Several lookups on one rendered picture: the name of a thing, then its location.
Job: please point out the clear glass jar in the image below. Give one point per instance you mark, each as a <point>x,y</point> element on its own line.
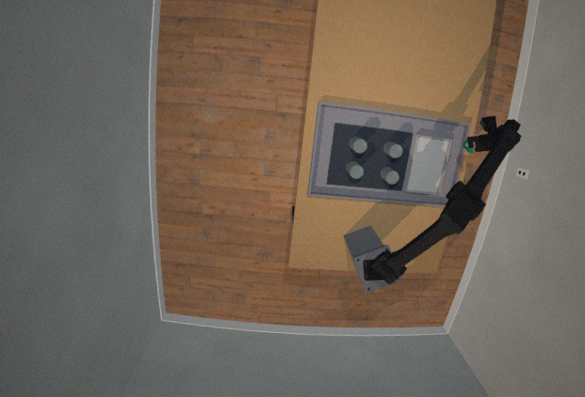
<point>392,149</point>
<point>354,169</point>
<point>391,176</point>
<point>358,145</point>

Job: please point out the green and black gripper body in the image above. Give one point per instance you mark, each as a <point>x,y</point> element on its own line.
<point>478,147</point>

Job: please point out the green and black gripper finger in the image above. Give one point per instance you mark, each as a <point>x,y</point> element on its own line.
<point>470,150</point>

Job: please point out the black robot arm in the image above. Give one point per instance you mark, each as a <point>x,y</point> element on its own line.
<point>460,208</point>

